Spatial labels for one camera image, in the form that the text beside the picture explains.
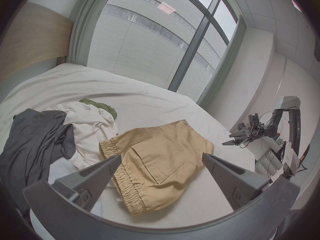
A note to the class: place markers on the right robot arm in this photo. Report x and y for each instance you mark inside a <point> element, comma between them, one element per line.
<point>271,127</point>

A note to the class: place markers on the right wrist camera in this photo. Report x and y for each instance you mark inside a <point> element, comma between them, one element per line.
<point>252,119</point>

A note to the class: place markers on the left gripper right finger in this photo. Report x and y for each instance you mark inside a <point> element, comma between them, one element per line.
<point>226,180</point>

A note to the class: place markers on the window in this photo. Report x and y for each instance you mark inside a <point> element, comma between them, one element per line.
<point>150,46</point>

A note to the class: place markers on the pale blue garment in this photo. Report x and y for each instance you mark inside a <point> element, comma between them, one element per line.
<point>60,171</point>

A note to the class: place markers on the grey-green curtain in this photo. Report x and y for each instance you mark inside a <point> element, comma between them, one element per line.
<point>85,34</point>

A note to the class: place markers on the bed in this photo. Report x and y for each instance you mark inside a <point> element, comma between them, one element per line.
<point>150,104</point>

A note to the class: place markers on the olive green garment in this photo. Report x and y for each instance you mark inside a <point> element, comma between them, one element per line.
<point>105,107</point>

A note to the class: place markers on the tan shorts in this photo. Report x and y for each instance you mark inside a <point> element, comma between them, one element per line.
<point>155,146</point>

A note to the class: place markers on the white garment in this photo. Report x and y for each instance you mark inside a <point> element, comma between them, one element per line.
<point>87,124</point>

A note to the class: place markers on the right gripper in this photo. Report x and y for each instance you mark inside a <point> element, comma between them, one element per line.
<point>247,136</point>

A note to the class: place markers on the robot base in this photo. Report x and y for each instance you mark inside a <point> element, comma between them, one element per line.
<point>293,164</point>

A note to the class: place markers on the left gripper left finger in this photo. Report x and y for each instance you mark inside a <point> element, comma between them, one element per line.
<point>94,184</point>

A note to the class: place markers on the black garment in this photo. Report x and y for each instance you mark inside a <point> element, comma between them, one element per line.
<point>30,144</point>

